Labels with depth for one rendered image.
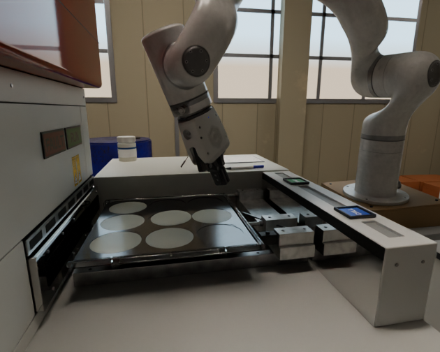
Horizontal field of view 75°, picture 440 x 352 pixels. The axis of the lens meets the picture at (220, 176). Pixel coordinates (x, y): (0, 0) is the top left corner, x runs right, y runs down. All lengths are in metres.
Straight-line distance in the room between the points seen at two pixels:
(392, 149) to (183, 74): 0.67
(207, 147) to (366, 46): 0.52
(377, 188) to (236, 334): 0.65
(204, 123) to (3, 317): 0.43
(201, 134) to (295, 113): 2.81
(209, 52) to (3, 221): 0.38
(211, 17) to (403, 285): 0.52
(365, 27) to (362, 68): 0.14
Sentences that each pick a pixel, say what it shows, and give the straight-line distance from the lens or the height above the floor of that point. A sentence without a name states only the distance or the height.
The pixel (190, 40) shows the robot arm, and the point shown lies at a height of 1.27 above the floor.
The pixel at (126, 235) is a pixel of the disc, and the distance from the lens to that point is 0.66.
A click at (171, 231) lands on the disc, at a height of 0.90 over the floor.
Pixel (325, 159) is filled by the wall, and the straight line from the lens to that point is 3.74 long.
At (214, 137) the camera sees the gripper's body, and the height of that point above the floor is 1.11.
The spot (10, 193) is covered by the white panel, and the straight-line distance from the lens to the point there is 0.49.
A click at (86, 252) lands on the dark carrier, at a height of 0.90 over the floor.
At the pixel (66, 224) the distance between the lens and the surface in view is 0.66.
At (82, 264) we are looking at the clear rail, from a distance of 0.58.
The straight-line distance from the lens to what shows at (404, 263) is 0.54.
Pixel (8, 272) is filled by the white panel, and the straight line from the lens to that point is 0.49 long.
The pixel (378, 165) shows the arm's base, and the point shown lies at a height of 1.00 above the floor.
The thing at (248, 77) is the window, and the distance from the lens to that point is 3.29.
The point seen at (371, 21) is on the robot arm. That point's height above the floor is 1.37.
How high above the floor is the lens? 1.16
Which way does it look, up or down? 13 degrees down
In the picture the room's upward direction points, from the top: straight up
